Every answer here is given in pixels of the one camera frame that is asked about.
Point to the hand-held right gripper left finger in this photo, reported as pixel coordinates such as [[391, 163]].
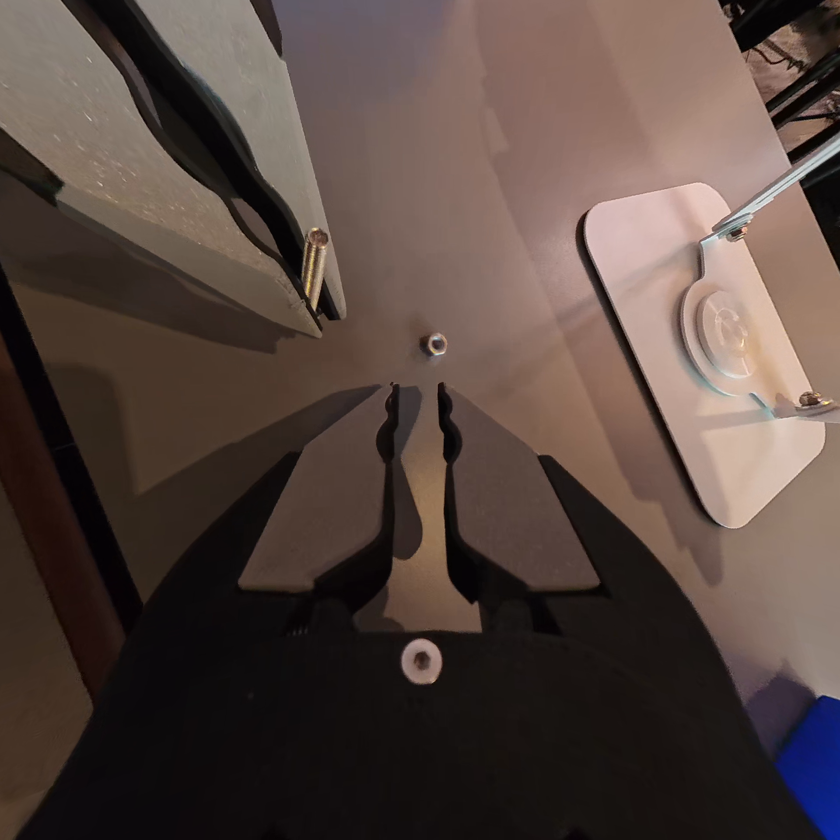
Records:
[[315, 518]]

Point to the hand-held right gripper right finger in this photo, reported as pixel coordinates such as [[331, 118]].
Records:
[[512, 518]]

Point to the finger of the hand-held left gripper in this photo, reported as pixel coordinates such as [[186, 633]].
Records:
[[262, 111], [98, 151]]

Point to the steel threaded bolt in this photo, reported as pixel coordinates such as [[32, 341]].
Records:
[[313, 269]]

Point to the small steel hex nut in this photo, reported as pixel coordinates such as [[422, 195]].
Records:
[[433, 344]]

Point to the blue plastic box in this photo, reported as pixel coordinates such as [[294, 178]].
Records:
[[814, 768]]

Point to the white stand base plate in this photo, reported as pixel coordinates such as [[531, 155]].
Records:
[[656, 262]]

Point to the dark furniture frame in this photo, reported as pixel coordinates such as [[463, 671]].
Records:
[[748, 19]]

